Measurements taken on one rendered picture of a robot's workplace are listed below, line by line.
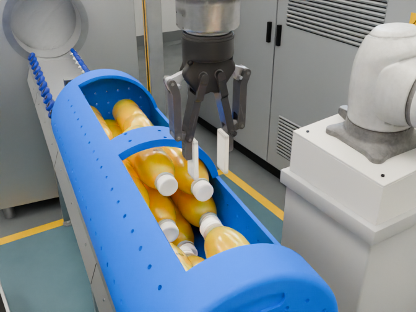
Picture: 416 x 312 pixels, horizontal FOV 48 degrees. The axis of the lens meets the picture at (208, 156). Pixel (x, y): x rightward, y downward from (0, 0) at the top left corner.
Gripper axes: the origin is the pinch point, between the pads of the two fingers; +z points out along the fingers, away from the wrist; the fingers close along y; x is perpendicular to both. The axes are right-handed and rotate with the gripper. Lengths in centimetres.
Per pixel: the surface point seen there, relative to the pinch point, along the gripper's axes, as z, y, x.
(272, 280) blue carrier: 4.0, 2.7, 25.2
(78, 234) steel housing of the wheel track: 40, 18, -43
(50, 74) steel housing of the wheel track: 34, 9, -158
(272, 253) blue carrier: 3.9, 0.1, 21.0
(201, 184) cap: 11.8, -3.0, -10.0
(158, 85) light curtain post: 30, -28, -115
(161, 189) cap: 11.3, 4.8, -10.5
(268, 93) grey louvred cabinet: 70, -119, -177
